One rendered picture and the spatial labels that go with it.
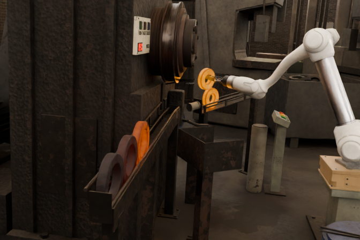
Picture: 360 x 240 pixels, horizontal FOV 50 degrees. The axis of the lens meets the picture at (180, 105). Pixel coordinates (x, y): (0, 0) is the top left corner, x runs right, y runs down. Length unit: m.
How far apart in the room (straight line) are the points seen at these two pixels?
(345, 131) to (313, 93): 2.17
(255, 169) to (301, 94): 1.52
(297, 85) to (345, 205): 2.03
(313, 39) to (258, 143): 1.05
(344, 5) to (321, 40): 8.90
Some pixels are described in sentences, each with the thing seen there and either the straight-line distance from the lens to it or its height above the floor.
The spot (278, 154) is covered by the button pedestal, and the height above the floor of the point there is 0.31.
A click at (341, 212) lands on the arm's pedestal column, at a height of 0.19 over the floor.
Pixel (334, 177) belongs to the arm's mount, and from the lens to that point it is 2.40.
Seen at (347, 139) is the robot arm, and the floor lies 0.68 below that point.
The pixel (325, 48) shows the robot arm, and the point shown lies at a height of 1.14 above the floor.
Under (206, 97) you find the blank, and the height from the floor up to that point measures 0.73.
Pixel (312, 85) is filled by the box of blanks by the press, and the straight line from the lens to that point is 4.36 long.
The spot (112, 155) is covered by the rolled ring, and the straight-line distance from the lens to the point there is 1.31.
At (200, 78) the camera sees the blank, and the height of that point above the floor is 0.87.
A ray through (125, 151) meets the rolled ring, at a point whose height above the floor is 0.74.
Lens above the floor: 1.18
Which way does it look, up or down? 11 degrees down
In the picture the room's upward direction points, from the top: 3 degrees clockwise
